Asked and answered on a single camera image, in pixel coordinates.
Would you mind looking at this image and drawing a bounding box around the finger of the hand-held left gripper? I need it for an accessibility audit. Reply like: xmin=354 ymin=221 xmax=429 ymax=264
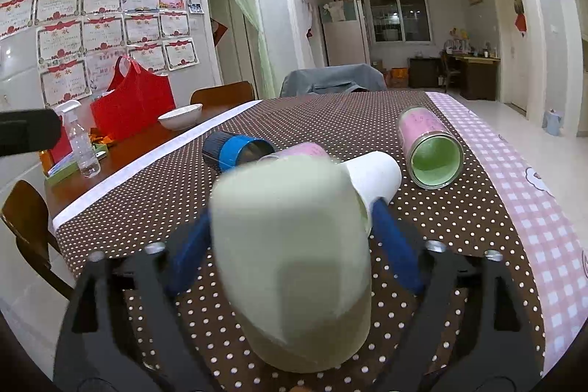
xmin=0 ymin=108 xmax=62 ymax=158

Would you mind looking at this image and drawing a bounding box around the group of wall certificates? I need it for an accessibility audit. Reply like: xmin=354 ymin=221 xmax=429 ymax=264
xmin=0 ymin=0 xmax=201 ymax=108

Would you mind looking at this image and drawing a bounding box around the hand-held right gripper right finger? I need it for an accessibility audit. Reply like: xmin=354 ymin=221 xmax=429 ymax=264
xmin=367 ymin=198 xmax=548 ymax=392

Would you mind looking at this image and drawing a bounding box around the red door ornament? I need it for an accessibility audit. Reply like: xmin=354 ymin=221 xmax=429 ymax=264
xmin=513 ymin=0 xmax=529 ymax=38

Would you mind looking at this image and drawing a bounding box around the wooden chair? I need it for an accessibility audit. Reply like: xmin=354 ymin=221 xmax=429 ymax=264
xmin=190 ymin=80 xmax=256 ymax=105
xmin=0 ymin=180 xmax=76 ymax=301

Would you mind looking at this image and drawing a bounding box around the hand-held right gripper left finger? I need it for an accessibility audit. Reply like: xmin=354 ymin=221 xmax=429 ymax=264
xmin=53 ymin=208 xmax=240 ymax=392

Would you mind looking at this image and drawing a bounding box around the white refrigerator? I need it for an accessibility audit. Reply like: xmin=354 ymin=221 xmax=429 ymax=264
xmin=320 ymin=0 xmax=371 ymax=68

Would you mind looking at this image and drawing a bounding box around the grey covered sofa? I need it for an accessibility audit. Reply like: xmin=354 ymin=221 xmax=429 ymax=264
xmin=280 ymin=64 xmax=387 ymax=97

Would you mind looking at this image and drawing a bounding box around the green box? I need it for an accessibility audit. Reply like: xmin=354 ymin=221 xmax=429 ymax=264
xmin=45 ymin=144 xmax=109 ymax=186

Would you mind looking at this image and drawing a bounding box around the white bowl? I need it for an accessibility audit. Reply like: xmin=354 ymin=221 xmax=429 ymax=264
xmin=157 ymin=103 xmax=203 ymax=132

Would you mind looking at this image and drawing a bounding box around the pink checked tablecloth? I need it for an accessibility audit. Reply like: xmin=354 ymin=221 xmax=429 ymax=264
xmin=425 ymin=91 xmax=588 ymax=379

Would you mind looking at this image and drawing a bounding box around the red bag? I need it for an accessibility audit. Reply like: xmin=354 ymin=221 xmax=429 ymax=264
xmin=90 ymin=55 xmax=176 ymax=142

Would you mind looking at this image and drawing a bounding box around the clear spray bottle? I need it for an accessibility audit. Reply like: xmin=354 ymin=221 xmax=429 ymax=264
xmin=54 ymin=100 xmax=101 ymax=178

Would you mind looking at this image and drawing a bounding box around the brown polka dot tablecloth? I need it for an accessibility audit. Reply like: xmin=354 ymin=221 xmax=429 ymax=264
xmin=53 ymin=91 xmax=547 ymax=392

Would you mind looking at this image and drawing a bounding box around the window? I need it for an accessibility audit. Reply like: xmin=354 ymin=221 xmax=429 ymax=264
xmin=366 ymin=0 xmax=433 ymax=44

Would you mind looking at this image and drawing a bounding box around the pale green cup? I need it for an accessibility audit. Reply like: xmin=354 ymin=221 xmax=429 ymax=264
xmin=209 ymin=155 xmax=374 ymax=374

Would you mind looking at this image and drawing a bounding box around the white paper cup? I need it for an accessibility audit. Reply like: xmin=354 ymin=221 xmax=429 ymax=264
xmin=339 ymin=151 xmax=403 ymax=207

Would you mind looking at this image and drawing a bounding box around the blue ribbed cup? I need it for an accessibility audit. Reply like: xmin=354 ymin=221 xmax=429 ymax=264
xmin=202 ymin=131 xmax=277 ymax=172

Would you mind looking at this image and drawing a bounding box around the dark wooden desk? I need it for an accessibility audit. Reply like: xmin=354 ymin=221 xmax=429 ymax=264
xmin=408 ymin=54 xmax=501 ymax=101

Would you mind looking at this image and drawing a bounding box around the green door curtain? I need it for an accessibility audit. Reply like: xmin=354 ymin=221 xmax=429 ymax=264
xmin=201 ymin=0 xmax=276 ymax=99

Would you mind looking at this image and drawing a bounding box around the dark desk chair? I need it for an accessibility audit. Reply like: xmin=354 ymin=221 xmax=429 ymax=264
xmin=438 ymin=52 xmax=461 ymax=93

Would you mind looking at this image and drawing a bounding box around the pink cup with green inside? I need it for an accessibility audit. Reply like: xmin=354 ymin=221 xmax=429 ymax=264
xmin=397 ymin=106 xmax=465 ymax=190

